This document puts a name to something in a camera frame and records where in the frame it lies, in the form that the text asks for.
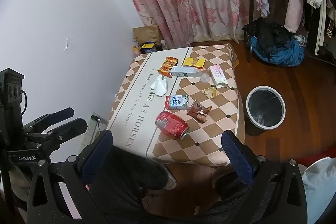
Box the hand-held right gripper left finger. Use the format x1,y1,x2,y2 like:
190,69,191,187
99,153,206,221
27,130,114,224

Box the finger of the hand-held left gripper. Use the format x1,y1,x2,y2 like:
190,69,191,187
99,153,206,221
25,118,88,154
22,107,75,133

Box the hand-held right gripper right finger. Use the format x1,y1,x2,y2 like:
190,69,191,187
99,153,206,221
221,130,308,224

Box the black bin with white rim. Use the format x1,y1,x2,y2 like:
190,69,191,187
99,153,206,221
245,85,286,136

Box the long white blue carton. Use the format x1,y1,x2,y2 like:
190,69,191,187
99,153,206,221
171,66,202,78

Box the orange yellow snack bag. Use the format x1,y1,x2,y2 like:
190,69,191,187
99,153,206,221
157,56,179,79

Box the white power strip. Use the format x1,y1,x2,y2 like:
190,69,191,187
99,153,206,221
81,114,101,146

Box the person's dark pants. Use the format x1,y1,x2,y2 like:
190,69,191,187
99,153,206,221
87,145,276,224

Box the brown snack wrapper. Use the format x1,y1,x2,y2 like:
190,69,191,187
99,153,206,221
186,100,213,124

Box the person's white shoe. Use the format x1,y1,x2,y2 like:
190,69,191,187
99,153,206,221
164,172,177,190

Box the red soda can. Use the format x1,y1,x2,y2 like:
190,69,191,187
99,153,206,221
155,111,190,140

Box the red cloth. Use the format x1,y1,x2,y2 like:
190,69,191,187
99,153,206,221
295,148,336,165

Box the small blue white milk carton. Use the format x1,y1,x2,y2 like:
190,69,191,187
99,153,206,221
165,94,189,110

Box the pink white paper box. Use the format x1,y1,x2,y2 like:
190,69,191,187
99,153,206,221
209,64,228,89

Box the white cloth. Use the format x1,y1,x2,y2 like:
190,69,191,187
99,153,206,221
301,157,336,224

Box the white folded paper wrapper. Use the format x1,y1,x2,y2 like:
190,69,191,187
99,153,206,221
154,75,168,97

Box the yellow cardboard box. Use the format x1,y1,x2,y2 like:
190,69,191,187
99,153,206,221
182,57,206,68

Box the yellow blue box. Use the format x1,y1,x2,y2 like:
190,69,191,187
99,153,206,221
140,42,157,54

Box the brown paper bag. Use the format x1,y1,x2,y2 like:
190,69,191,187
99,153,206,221
132,25,162,47

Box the blue jacket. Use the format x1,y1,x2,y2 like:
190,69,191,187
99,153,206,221
251,36,305,67

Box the blue black bag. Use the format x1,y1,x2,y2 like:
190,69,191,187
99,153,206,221
243,17,292,55

